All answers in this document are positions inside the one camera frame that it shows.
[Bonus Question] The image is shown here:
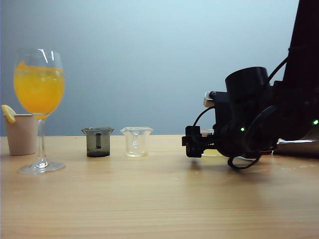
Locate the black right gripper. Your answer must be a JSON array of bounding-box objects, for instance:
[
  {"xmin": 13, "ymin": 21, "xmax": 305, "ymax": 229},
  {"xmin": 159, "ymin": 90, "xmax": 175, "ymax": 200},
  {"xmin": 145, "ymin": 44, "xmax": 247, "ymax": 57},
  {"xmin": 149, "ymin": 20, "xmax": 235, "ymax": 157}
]
[{"xmin": 181, "ymin": 91, "xmax": 250, "ymax": 159}]

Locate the clear cup with brown mark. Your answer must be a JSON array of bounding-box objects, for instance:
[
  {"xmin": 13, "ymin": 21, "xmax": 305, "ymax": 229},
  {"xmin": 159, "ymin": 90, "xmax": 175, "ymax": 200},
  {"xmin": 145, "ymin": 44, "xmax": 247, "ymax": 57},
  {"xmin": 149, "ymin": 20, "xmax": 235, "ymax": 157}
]
[{"xmin": 200, "ymin": 128, "xmax": 225, "ymax": 158}]

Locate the clear glass measuring cup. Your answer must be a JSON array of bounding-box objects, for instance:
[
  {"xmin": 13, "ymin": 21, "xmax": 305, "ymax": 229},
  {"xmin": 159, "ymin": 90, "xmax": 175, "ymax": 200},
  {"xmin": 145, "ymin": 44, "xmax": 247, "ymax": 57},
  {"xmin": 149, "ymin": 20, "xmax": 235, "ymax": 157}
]
[{"xmin": 120, "ymin": 126, "xmax": 154, "ymax": 158}]

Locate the dark grey measuring cup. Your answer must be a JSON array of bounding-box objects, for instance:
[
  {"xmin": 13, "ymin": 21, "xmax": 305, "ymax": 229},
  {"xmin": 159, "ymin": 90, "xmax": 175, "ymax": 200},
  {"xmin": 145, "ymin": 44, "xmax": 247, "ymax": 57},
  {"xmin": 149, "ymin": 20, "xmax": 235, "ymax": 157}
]
[{"xmin": 81, "ymin": 127, "xmax": 115, "ymax": 158}]

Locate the wine glass with orange juice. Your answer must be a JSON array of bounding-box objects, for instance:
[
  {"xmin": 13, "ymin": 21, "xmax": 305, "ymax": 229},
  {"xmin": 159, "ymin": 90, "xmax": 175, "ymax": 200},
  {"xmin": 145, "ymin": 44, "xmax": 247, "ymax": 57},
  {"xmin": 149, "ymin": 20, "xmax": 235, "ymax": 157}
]
[{"xmin": 13, "ymin": 48, "xmax": 67, "ymax": 175}]

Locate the beige paper cup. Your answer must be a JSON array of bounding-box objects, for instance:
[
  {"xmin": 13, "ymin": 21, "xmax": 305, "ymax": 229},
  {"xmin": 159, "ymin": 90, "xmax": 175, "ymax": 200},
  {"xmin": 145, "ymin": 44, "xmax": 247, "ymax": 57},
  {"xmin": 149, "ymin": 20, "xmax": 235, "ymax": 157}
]
[{"xmin": 2, "ymin": 114, "xmax": 38, "ymax": 156}]

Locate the silver metallic sheet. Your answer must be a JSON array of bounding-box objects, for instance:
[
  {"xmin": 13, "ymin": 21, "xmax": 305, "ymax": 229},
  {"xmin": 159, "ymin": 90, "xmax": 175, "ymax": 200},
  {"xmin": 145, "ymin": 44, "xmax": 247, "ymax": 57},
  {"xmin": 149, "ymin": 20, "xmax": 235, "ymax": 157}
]
[{"xmin": 273, "ymin": 129, "xmax": 319, "ymax": 159}]

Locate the yellow lemon slice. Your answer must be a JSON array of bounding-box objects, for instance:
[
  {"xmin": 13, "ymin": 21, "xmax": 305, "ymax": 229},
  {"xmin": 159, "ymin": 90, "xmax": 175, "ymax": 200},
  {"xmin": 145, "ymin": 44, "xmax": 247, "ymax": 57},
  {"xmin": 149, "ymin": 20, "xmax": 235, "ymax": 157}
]
[{"xmin": 1, "ymin": 104, "xmax": 16, "ymax": 124}]

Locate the thin black camera cable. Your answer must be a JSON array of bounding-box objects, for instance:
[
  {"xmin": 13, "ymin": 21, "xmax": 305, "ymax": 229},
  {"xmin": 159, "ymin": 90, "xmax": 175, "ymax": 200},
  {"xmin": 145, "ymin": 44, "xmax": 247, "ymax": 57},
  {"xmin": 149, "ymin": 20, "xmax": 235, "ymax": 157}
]
[{"xmin": 192, "ymin": 106, "xmax": 215, "ymax": 127}]

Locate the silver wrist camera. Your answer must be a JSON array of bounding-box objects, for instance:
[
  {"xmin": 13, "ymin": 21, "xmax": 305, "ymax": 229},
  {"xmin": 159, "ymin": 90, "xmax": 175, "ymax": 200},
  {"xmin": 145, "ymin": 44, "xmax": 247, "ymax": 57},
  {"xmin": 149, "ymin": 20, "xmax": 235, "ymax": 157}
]
[{"xmin": 203, "ymin": 91, "xmax": 216, "ymax": 108}]

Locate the black looped cable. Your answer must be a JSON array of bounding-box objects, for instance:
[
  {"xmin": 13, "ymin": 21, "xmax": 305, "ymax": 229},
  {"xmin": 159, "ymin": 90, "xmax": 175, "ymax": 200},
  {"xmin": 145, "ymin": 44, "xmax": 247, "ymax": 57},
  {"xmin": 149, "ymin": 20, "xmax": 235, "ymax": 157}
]
[{"xmin": 227, "ymin": 148, "xmax": 263, "ymax": 170}]

